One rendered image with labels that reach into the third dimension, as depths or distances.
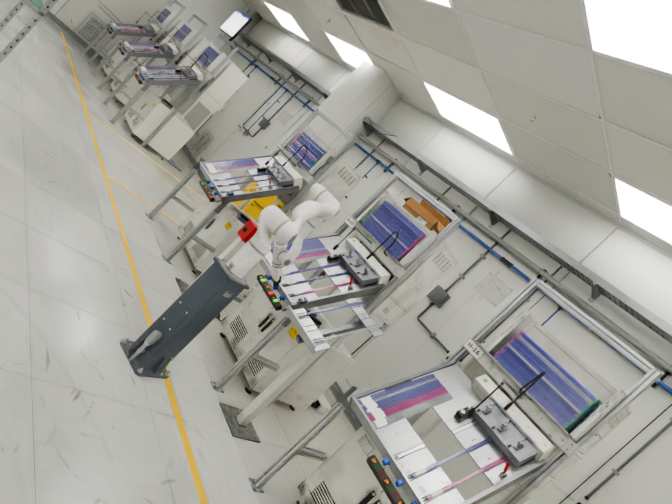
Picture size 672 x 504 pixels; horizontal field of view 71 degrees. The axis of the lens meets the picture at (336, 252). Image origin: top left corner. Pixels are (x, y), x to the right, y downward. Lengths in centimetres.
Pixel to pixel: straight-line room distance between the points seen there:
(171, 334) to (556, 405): 199
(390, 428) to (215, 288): 114
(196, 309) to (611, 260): 342
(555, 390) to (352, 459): 113
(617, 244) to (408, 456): 292
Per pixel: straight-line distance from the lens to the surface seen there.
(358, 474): 284
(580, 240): 475
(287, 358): 335
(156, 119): 725
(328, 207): 273
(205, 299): 259
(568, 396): 270
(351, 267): 334
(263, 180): 442
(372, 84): 646
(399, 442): 248
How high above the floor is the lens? 135
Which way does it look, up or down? 4 degrees down
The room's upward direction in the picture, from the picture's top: 46 degrees clockwise
